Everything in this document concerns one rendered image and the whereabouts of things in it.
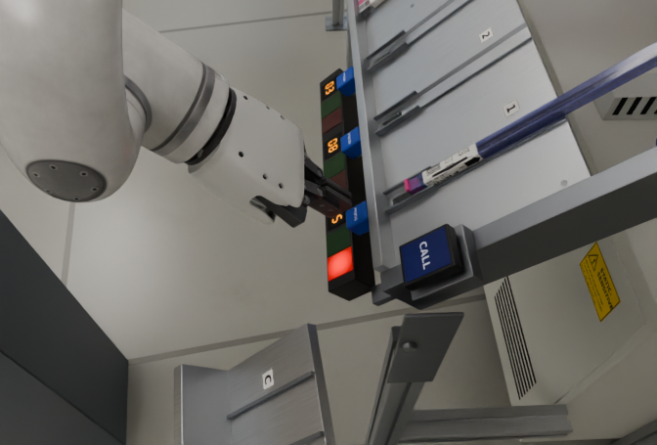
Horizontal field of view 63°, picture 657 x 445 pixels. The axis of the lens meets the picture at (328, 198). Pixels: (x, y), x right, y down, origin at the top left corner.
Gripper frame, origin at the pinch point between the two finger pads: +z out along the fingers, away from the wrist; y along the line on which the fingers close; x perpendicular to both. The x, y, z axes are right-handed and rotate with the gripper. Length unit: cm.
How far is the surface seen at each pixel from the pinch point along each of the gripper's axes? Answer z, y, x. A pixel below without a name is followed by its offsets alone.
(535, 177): 5.3, 5.1, 18.6
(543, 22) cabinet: 35, -44, 20
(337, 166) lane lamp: 6.3, -10.2, -3.8
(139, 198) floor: 19, -57, -86
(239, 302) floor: 39, -25, -65
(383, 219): 4.1, 2.4, 3.6
